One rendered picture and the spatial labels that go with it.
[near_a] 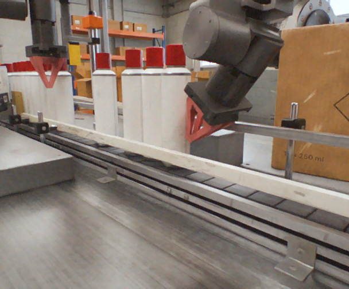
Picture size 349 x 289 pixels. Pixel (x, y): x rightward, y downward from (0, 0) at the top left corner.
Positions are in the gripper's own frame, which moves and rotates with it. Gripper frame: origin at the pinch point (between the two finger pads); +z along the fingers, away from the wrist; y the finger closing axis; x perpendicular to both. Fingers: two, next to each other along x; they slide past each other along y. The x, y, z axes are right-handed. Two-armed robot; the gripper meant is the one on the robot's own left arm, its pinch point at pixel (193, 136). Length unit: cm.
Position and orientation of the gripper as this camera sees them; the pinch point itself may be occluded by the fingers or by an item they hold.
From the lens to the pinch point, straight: 49.6
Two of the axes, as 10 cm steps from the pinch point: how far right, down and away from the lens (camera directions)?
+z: -4.3, 6.6, 6.2
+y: -7.1, 1.8, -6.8
